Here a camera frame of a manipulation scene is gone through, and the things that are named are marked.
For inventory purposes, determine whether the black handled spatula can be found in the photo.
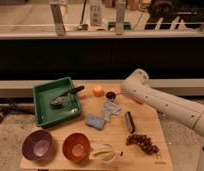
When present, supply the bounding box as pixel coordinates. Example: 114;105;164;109
50;86;84;109

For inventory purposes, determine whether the blue sponge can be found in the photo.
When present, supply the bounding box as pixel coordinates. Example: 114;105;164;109
85;115;105;130

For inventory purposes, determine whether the green plastic tray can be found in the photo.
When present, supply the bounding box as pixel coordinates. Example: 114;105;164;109
33;77;84;128

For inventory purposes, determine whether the purple bowl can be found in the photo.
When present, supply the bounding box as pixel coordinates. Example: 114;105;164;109
22;130;54;162

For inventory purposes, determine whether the bunch of dark grapes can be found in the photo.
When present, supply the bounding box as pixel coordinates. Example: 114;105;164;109
126;134;159;155

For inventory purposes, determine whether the wooden board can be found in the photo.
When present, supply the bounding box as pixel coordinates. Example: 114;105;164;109
20;83;172;171

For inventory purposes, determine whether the yellow banana in bowl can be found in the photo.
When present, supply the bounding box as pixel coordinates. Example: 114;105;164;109
89;143;123;163

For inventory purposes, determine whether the red bowl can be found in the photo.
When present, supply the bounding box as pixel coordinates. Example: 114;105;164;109
62;133;91;163

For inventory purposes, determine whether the black brush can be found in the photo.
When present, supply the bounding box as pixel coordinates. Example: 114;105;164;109
125;112;135;133

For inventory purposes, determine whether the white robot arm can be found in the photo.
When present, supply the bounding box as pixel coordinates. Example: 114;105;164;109
120;68;204;171

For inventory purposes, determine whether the orange fruit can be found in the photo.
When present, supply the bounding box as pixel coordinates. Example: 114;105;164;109
92;86;104;97

